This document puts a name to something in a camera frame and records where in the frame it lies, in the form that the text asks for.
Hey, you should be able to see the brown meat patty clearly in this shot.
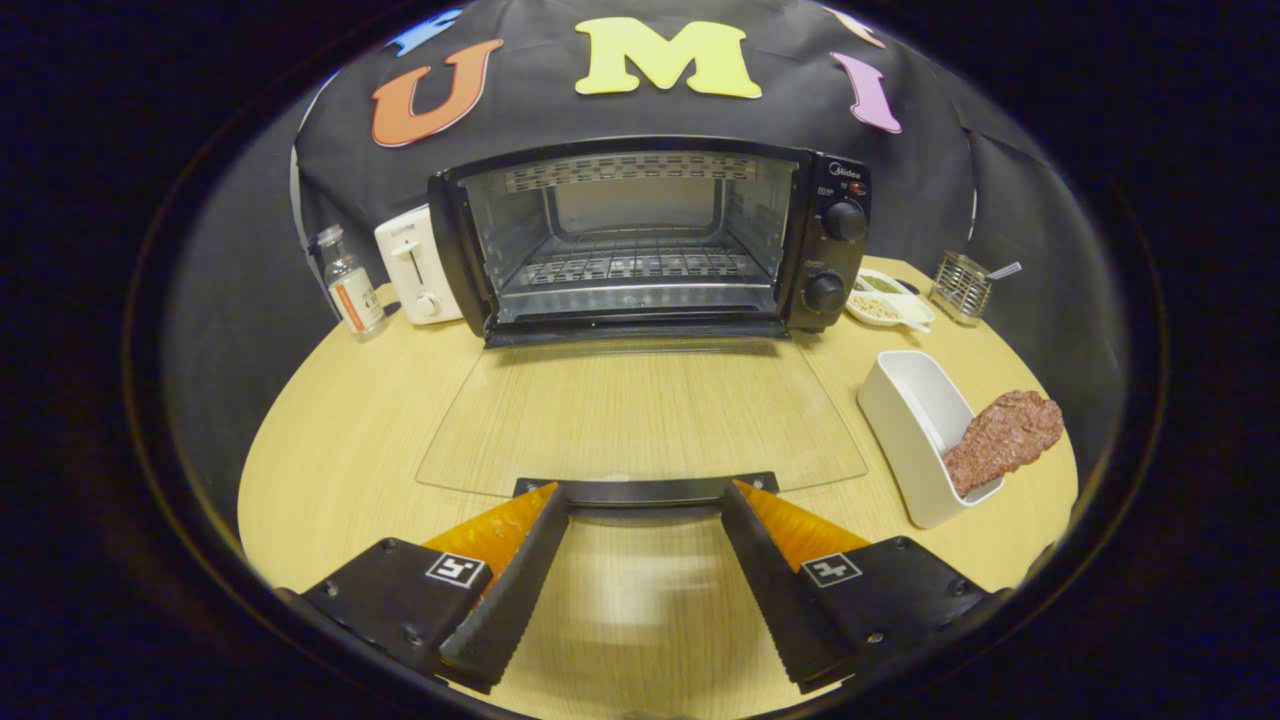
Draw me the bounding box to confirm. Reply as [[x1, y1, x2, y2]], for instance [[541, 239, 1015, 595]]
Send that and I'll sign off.
[[943, 390, 1065, 499]]

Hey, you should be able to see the metal wire basket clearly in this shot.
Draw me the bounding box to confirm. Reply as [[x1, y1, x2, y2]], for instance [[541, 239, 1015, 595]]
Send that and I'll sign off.
[[928, 251, 993, 327]]

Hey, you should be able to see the small clear glass bottle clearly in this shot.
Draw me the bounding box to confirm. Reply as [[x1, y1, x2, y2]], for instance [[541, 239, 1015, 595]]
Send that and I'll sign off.
[[316, 225, 388, 341]]

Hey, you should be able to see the black toaster oven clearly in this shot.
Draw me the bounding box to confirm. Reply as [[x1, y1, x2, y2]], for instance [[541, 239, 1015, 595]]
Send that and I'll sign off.
[[415, 135, 873, 516]]

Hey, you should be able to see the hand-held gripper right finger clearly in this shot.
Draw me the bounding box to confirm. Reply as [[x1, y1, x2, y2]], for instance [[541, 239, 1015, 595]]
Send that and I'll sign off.
[[720, 480, 1013, 695]]

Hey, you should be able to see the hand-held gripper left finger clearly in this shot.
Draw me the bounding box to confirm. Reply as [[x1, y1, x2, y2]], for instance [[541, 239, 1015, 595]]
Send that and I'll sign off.
[[275, 482, 571, 695]]

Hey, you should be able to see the white rectangular dish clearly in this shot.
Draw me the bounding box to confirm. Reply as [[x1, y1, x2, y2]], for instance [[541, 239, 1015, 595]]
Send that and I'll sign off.
[[857, 350, 1006, 529]]

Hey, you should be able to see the white bread toaster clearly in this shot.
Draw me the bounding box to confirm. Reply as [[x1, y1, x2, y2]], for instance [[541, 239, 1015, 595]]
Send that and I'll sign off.
[[374, 205, 464, 326]]

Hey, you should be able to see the white divided bean dish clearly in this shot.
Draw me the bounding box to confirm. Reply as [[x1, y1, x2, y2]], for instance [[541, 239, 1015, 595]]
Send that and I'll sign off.
[[846, 268, 937, 334]]

